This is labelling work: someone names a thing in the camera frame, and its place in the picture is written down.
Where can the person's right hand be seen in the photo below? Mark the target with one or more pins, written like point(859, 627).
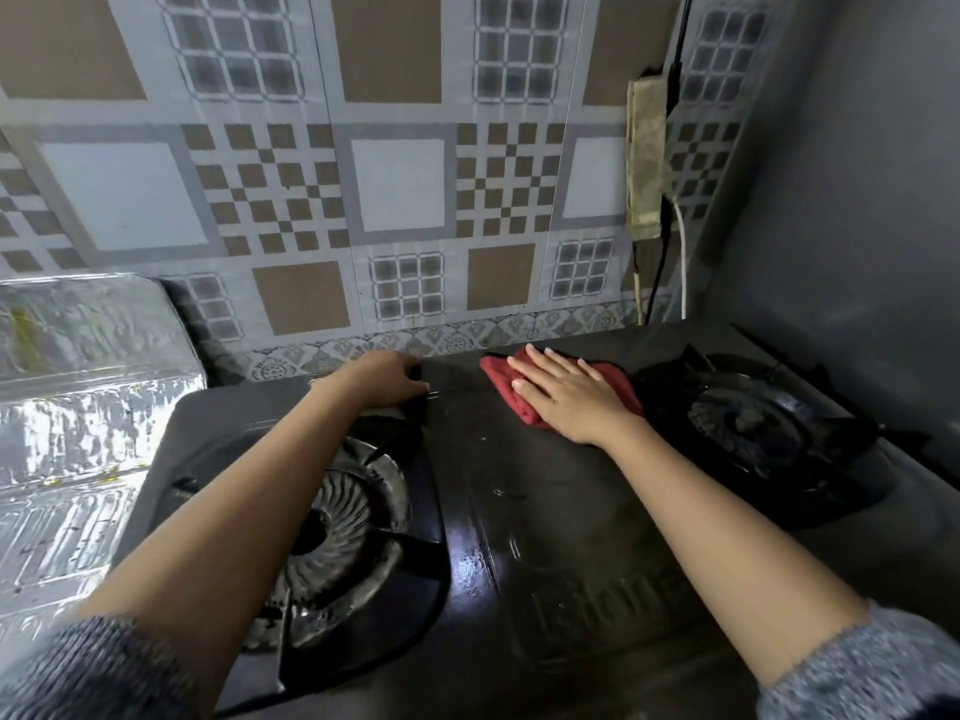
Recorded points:
point(574, 401)

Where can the person's left hand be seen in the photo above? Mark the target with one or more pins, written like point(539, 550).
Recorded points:
point(379, 380)

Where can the person's left thumb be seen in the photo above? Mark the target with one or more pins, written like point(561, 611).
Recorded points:
point(409, 395)

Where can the person's right middle finger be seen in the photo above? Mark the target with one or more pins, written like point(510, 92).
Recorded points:
point(547, 361)

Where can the person's right thumb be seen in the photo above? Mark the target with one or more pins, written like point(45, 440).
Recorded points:
point(525, 403)

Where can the person's right little finger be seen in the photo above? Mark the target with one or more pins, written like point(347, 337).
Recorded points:
point(595, 372)

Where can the red cleaning cloth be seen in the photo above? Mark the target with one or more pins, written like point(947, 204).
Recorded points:
point(504, 382)

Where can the person's right forearm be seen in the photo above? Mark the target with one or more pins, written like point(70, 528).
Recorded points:
point(720, 547)

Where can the person's left forearm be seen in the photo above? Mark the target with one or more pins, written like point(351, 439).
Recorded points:
point(232, 517)

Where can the black gas stove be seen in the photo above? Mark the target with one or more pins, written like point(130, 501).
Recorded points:
point(555, 532)

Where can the round metal stove burner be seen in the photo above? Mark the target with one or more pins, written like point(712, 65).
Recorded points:
point(742, 421)
point(337, 528)

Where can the black pan support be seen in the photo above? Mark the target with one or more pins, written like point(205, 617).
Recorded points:
point(832, 442)
point(420, 584)

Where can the beige wrapped power strip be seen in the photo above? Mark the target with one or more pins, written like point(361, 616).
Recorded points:
point(646, 157)

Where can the aluminium foil splash guard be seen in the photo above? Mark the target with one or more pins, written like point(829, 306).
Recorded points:
point(82, 412)

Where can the grey knitted right sleeve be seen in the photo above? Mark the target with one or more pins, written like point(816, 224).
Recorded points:
point(877, 667)

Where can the grey knitted sleeve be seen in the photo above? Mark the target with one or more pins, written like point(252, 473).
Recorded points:
point(90, 674)
point(877, 667)

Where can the grey knitted left sleeve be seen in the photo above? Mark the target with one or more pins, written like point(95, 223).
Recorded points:
point(90, 674)

